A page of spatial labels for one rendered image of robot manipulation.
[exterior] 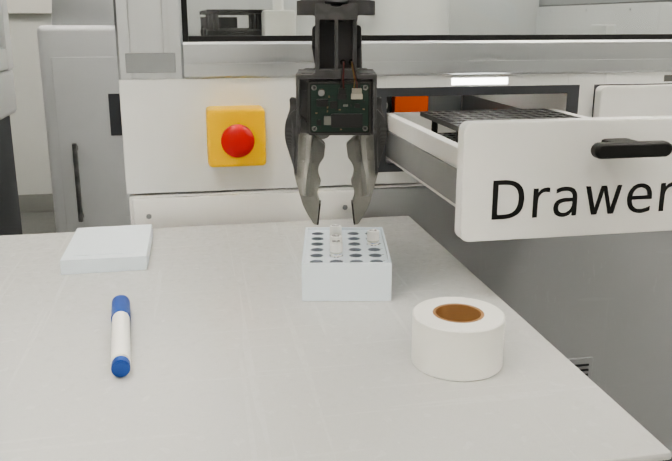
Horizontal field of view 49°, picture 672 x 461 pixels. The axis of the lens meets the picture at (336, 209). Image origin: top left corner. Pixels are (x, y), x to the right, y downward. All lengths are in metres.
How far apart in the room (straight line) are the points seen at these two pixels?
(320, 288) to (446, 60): 0.43
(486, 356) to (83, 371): 0.30
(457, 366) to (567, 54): 0.62
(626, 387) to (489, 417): 0.77
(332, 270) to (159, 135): 0.37
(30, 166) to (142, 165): 3.36
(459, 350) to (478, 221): 0.18
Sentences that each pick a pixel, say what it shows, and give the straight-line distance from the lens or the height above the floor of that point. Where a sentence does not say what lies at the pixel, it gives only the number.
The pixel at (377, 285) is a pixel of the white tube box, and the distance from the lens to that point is 0.70.
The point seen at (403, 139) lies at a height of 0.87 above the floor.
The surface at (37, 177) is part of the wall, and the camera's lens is 4.33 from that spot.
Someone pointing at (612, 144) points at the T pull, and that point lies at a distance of 0.69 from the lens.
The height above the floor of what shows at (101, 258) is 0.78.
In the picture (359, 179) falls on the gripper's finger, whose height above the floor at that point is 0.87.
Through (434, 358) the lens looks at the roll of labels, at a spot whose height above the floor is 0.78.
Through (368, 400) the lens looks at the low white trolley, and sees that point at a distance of 0.53.
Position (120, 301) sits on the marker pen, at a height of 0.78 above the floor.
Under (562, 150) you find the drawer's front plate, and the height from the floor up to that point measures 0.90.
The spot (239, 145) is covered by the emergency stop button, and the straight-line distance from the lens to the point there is 0.90.
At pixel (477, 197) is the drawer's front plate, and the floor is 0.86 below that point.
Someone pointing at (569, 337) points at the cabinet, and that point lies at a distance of 1.19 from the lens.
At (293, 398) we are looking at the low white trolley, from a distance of 0.54.
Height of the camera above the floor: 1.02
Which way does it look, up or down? 14 degrees down
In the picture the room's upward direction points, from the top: straight up
